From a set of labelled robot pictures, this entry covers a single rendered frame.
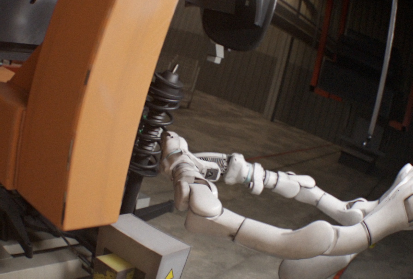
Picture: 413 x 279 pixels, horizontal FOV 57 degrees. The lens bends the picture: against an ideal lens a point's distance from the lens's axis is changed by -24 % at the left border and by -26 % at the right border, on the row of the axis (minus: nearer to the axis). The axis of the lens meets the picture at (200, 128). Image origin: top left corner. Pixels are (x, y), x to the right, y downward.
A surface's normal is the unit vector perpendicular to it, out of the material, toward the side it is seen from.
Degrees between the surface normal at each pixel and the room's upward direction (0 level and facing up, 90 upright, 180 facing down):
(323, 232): 63
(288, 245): 79
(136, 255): 90
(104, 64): 90
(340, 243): 73
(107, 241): 90
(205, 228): 111
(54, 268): 90
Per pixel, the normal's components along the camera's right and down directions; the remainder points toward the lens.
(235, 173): 0.00, 0.43
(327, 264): -0.46, 0.03
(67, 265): 0.81, 0.33
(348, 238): -0.19, -0.38
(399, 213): -0.20, -0.13
